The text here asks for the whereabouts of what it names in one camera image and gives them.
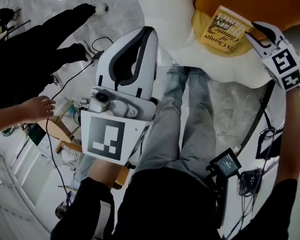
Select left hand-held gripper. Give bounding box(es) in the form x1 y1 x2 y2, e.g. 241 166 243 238
80 26 162 166

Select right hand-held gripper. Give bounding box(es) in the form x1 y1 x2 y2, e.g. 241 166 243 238
245 21 300 92

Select yellow paperback book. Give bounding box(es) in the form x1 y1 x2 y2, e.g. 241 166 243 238
198 5 255 55

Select another person's forearm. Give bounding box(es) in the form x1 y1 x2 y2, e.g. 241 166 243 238
0 103 29 139

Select person's left forearm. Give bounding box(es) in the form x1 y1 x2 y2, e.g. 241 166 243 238
87 158 127 190

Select person's right forearm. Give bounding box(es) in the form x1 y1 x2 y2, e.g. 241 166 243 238
274 86 300 186

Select orange cushion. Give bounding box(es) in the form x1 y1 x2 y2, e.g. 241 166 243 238
194 0 300 43

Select white sofa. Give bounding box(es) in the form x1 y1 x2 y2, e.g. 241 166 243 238
134 0 292 90

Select clear plastic container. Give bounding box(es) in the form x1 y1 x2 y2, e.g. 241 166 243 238
52 96 74 118

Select person's blue jeans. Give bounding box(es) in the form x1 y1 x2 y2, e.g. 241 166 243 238
74 63 219 185

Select wooden stool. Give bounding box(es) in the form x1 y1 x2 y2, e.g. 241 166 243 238
38 112 84 155

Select black framed flat panel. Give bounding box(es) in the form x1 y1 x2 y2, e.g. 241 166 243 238
254 128 284 160

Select black device with screen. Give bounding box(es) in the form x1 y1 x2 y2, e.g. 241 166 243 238
205 147 243 180

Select person's black shirt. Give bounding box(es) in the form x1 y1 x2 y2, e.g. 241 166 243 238
50 167 299 240

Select white cabinet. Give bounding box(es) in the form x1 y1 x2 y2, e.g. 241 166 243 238
0 123 79 236

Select long black cable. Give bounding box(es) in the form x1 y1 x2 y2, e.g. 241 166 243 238
45 35 114 205

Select black electronics box with wires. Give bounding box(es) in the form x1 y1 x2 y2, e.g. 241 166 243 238
238 168 263 198

